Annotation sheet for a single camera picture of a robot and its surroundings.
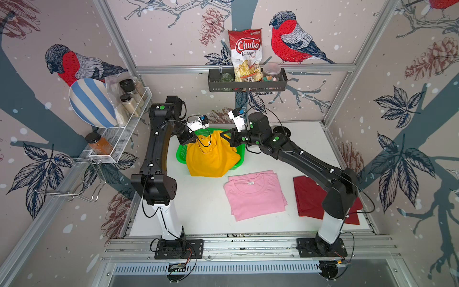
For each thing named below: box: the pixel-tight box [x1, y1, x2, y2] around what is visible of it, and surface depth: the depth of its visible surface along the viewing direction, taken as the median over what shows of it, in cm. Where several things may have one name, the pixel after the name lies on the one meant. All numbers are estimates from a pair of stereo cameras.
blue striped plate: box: [68, 77, 118, 129], surface depth 68 cm
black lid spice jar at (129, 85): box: [119, 78, 146, 108], surface depth 81 cm
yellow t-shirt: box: [186, 129, 241, 178], surface depth 82 cm
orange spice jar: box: [84, 132, 113, 155], surface depth 63 cm
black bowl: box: [272, 125, 292, 138], surface depth 113 cm
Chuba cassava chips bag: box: [227, 28, 263, 82], surface depth 83 cm
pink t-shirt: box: [223, 169, 288, 222], surface depth 90 cm
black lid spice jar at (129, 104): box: [120, 93, 140, 117], surface depth 78 cm
